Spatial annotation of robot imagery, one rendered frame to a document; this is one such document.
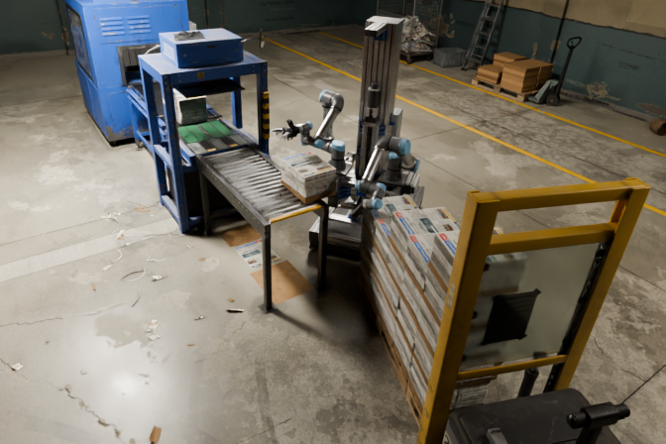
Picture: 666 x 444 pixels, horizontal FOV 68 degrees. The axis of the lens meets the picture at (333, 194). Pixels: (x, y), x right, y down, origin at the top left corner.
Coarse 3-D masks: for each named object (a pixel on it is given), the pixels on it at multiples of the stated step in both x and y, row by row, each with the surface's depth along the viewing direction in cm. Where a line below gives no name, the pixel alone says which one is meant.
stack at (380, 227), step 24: (384, 216) 358; (384, 240) 343; (360, 264) 407; (384, 264) 346; (360, 288) 411; (384, 288) 350; (408, 288) 303; (384, 312) 355; (408, 312) 305; (384, 336) 364; (408, 336) 307; (408, 360) 310
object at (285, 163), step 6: (294, 156) 393; (300, 156) 393; (306, 156) 393; (312, 156) 394; (282, 162) 386; (288, 162) 383; (294, 162) 384; (300, 162) 384; (306, 162) 385; (282, 168) 390; (288, 168) 380; (282, 174) 393; (288, 174) 384; (288, 180) 387
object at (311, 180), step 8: (296, 168) 374; (304, 168) 374; (312, 168) 375; (320, 168) 375; (328, 168) 375; (296, 176) 372; (304, 176) 363; (312, 176) 366; (320, 176) 371; (328, 176) 375; (296, 184) 377; (304, 184) 365; (312, 184) 369; (320, 184) 373; (328, 184) 378; (304, 192) 369; (312, 192) 372; (320, 192) 376
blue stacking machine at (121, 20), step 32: (64, 0) 635; (96, 0) 557; (128, 0) 575; (160, 0) 588; (96, 32) 561; (128, 32) 580; (160, 32) 600; (96, 64) 577; (128, 64) 596; (96, 96) 612; (128, 128) 629
